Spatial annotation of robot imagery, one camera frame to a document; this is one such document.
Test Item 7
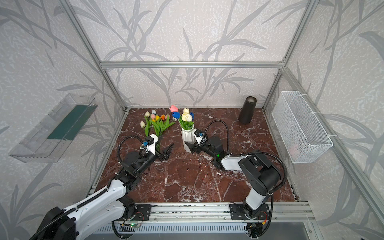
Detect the white ribbed vase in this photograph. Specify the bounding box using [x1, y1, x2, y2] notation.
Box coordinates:
[182, 128, 196, 153]

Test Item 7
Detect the black cone vase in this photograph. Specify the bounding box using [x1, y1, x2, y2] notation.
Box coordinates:
[239, 96, 257, 125]

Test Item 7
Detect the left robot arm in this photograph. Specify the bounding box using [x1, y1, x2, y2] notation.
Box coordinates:
[31, 140, 174, 240]

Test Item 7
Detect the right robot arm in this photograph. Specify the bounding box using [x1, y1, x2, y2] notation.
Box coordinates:
[185, 133, 288, 220]

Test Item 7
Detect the pink object in basket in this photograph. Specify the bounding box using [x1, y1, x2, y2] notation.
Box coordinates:
[288, 144, 300, 160]

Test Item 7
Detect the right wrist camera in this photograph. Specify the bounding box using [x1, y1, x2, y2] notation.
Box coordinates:
[194, 129, 207, 146]

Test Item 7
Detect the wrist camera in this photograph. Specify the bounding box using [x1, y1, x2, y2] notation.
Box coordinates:
[194, 129, 207, 146]
[140, 134, 158, 155]

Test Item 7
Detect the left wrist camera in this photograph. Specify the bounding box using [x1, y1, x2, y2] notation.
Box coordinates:
[140, 134, 158, 155]

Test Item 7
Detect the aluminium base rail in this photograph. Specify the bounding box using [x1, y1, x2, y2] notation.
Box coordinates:
[62, 201, 316, 224]

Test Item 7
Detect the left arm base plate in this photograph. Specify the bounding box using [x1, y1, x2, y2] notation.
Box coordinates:
[124, 204, 152, 222]

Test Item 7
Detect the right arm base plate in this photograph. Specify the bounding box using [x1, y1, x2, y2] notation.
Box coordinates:
[229, 202, 271, 222]

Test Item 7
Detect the white wire mesh basket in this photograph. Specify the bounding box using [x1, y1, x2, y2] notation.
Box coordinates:
[272, 91, 334, 164]

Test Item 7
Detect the clear plastic wall shelf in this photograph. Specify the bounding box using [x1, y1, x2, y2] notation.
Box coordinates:
[9, 94, 98, 163]

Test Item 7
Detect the left black cable hose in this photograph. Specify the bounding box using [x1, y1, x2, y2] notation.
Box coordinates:
[29, 135, 145, 240]

